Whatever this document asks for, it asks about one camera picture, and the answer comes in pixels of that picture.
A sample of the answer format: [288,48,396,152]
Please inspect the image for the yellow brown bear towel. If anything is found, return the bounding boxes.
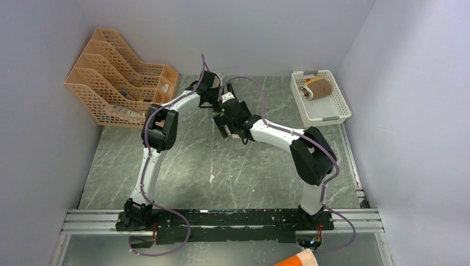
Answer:
[299,76,333,101]

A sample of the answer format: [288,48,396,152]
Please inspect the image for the white plastic basket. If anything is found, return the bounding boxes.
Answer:
[290,70,351,127]

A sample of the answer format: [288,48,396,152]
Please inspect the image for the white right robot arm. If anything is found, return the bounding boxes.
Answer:
[213,93,338,229]

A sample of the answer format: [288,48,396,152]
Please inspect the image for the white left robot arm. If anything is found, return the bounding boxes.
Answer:
[116,70,222,231]

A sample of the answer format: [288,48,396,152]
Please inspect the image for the orange plastic file rack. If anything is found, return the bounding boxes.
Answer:
[64,28,179,128]

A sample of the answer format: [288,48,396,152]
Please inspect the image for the orange white striped object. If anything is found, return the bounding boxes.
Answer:
[274,249,319,266]

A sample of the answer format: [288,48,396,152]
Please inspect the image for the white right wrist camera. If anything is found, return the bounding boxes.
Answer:
[221,92,236,104]

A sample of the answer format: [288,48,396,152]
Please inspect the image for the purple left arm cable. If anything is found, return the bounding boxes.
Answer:
[127,54,211,257]

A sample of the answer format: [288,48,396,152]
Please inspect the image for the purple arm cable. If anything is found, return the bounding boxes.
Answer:
[127,54,211,257]
[218,76,357,254]

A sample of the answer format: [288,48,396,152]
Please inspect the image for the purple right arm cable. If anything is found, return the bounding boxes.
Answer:
[218,76,357,254]

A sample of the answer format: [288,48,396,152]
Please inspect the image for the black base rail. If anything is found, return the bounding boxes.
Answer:
[115,208,334,247]

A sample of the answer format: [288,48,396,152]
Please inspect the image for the aluminium frame rail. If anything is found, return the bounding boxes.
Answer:
[60,208,385,235]

